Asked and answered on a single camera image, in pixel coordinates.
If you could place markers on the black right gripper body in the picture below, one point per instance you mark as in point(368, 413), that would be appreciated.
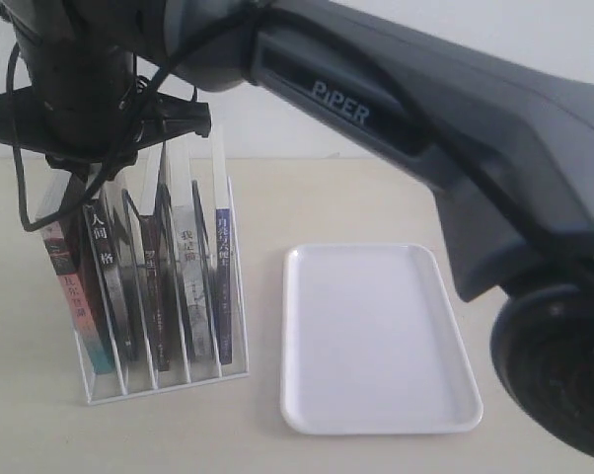
point(78, 102)

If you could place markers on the dark blue moon book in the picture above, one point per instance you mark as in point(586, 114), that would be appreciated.
point(223, 234)

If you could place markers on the dark grey Piper robot arm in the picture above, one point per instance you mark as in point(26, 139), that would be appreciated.
point(506, 150)

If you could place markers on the pink Walden book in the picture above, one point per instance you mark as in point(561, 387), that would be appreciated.
point(68, 246)

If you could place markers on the dark brown Rashomon book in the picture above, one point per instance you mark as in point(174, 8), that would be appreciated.
point(153, 241)

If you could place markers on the black white-lettered book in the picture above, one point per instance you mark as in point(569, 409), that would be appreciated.
point(108, 228)

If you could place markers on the white cat-pattern book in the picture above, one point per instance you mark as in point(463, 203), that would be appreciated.
point(190, 248)

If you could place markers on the white rectangular plastic tray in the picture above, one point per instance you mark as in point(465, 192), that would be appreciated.
point(370, 344)

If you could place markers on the white wire book rack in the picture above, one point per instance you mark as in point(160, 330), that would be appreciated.
point(141, 378)

